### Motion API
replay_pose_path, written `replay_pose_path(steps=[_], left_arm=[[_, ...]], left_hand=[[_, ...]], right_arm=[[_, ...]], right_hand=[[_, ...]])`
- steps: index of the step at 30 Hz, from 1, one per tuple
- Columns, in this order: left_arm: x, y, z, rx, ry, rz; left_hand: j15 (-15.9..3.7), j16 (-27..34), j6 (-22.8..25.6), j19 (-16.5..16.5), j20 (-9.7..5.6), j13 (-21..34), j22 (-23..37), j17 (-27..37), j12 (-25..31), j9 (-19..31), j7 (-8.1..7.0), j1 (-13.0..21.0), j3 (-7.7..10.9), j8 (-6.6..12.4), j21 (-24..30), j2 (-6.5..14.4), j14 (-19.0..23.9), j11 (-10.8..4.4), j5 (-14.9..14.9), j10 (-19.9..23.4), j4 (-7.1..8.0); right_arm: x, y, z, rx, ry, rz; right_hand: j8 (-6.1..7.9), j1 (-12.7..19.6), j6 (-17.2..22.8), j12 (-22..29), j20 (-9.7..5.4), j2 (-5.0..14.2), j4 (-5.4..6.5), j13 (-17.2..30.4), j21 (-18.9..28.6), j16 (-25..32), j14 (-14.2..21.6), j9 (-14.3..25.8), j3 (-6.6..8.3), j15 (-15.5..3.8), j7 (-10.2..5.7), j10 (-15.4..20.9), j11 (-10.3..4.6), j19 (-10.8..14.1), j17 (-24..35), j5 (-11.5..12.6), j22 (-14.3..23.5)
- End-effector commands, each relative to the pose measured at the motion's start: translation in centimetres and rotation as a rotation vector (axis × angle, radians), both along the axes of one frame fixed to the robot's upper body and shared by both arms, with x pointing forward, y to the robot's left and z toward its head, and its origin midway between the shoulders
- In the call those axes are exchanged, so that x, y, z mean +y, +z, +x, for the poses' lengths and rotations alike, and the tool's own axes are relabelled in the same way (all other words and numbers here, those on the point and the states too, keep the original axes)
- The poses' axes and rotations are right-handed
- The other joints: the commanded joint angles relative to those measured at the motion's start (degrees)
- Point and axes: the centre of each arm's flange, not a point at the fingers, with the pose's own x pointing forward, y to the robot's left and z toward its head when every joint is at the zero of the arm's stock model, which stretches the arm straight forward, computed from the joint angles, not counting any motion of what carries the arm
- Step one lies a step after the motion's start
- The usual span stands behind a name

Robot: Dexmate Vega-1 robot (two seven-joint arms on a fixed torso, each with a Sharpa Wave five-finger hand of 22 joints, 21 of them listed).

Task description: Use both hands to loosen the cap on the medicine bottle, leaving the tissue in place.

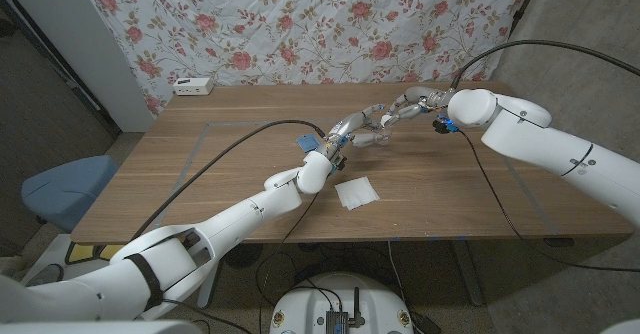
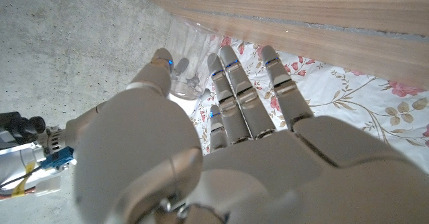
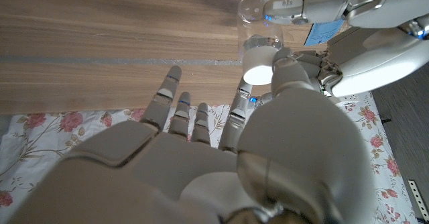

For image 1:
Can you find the white wall panel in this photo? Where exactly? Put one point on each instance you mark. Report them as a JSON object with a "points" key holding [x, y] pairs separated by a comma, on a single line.
{"points": [[85, 39]]}

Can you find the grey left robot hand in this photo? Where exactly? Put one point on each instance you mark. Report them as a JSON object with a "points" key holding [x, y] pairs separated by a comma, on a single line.
{"points": [[350, 123]]}

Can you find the floral rose backdrop cloth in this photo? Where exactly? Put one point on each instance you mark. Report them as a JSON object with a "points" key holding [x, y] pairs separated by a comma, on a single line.
{"points": [[310, 29]]}

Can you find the blue card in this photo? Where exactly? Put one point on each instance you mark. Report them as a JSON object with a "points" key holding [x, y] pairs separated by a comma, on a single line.
{"points": [[307, 143]]}

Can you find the grey round floor object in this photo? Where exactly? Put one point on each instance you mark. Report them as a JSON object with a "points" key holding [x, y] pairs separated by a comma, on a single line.
{"points": [[47, 275]]}

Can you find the clear bottle with white cap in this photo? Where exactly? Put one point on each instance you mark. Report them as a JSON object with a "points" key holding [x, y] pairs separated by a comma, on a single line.
{"points": [[386, 120]]}

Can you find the blue chair seat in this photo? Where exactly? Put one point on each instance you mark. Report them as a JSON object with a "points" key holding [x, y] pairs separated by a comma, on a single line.
{"points": [[65, 189]]}

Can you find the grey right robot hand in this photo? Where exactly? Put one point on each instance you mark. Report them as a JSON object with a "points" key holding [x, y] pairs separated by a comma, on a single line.
{"points": [[417, 100]]}

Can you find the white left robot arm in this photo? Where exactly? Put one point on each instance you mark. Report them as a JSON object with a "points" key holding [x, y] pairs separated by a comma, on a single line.
{"points": [[235, 219]]}

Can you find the yellow and black floor object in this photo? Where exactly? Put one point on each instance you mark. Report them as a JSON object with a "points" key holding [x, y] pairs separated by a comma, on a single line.
{"points": [[82, 253]]}

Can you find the black power adapter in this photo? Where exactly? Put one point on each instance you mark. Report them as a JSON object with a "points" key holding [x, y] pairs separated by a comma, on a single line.
{"points": [[425, 324]]}

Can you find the white table leg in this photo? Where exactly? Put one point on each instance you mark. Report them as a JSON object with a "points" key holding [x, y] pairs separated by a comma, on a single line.
{"points": [[207, 289]]}

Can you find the grey table leg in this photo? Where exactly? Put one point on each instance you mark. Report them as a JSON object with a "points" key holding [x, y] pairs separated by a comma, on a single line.
{"points": [[467, 274]]}

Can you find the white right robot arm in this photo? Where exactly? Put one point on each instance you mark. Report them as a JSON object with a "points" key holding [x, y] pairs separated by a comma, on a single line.
{"points": [[540, 134]]}

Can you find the black module with antenna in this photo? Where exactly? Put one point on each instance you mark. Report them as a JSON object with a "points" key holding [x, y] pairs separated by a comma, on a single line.
{"points": [[336, 321]]}

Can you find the white robot torso base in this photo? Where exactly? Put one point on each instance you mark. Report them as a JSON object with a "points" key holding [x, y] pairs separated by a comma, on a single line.
{"points": [[305, 309]]}

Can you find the white folded tissue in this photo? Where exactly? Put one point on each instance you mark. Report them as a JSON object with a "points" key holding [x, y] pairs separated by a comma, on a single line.
{"points": [[356, 193]]}

